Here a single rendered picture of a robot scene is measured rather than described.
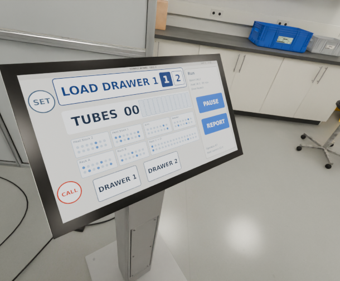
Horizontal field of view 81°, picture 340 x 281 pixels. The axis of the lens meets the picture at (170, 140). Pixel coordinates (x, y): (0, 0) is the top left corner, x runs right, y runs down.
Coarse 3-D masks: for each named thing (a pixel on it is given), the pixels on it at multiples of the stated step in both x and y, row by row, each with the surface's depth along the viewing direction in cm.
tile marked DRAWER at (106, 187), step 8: (128, 168) 42; (136, 168) 43; (104, 176) 40; (112, 176) 40; (120, 176) 41; (128, 176) 42; (136, 176) 43; (96, 184) 39; (104, 184) 40; (112, 184) 40; (120, 184) 41; (128, 184) 42; (136, 184) 43; (96, 192) 39; (104, 192) 39; (112, 192) 40; (120, 192) 41; (104, 200) 39
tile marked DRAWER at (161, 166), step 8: (176, 152) 48; (152, 160) 45; (160, 160) 46; (168, 160) 47; (176, 160) 48; (144, 168) 44; (152, 168) 45; (160, 168) 46; (168, 168) 47; (176, 168) 48; (152, 176) 45; (160, 176) 46
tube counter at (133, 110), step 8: (160, 96) 47; (168, 96) 48; (176, 96) 49; (184, 96) 51; (128, 104) 43; (136, 104) 44; (144, 104) 45; (152, 104) 46; (160, 104) 47; (168, 104) 48; (176, 104) 49; (184, 104) 51; (128, 112) 43; (136, 112) 44; (144, 112) 45; (152, 112) 46; (160, 112) 47; (168, 112) 48; (128, 120) 43
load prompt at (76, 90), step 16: (64, 80) 37; (80, 80) 38; (96, 80) 40; (112, 80) 42; (128, 80) 43; (144, 80) 45; (160, 80) 47; (176, 80) 50; (64, 96) 37; (80, 96) 38; (96, 96) 40; (112, 96) 41
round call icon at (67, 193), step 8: (56, 184) 35; (64, 184) 36; (72, 184) 37; (80, 184) 37; (56, 192) 35; (64, 192) 36; (72, 192) 37; (80, 192) 37; (64, 200) 36; (72, 200) 36; (80, 200) 37
